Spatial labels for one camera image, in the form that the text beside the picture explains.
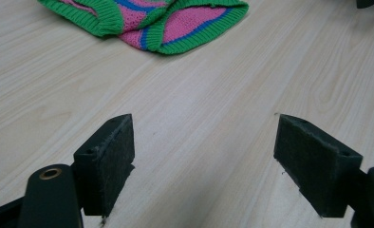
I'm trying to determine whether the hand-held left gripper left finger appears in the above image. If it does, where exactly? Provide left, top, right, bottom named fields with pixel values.
left=73, top=113, right=136, bottom=219

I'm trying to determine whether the pink green knitted garment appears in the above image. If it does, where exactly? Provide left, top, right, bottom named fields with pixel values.
left=37, top=0, right=250, bottom=56

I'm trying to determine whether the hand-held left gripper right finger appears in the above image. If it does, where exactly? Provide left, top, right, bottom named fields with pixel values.
left=272, top=113, right=365, bottom=219

